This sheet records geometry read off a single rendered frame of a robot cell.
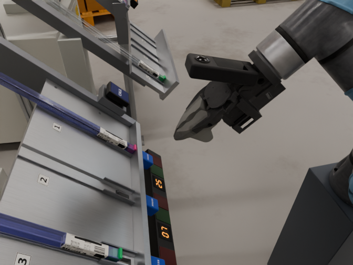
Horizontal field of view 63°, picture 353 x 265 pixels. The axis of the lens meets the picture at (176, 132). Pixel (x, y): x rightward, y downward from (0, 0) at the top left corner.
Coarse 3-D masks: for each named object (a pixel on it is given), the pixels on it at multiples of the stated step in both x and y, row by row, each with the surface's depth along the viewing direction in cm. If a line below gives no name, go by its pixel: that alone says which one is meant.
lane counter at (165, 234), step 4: (160, 224) 52; (160, 228) 51; (164, 228) 52; (168, 228) 52; (160, 232) 50; (164, 232) 51; (168, 232) 52; (160, 236) 50; (164, 236) 50; (168, 236) 51; (168, 240) 50
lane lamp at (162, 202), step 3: (153, 192) 56; (153, 195) 56; (156, 195) 56; (159, 195) 57; (156, 198) 55; (159, 198) 56; (162, 198) 57; (165, 198) 58; (159, 201) 56; (162, 201) 56; (165, 201) 57; (159, 204) 55; (162, 204) 56; (165, 204) 57; (162, 207) 55; (165, 207) 56; (168, 210) 56
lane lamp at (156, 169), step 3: (153, 165) 62; (153, 168) 61; (156, 168) 62; (159, 168) 63; (153, 171) 61; (156, 171) 61; (159, 171) 62; (162, 171) 63; (156, 174) 61; (159, 174) 62; (162, 174) 63; (162, 177) 62
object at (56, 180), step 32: (64, 96) 53; (32, 128) 43; (64, 128) 48; (128, 128) 62; (32, 160) 39; (64, 160) 43; (96, 160) 48; (128, 160) 55; (32, 192) 36; (64, 192) 40; (96, 192) 44; (128, 192) 49; (64, 224) 37; (96, 224) 40; (128, 224) 45; (0, 256) 29; (32, 256) 31; (64, 256) 34; (128, 256) 41
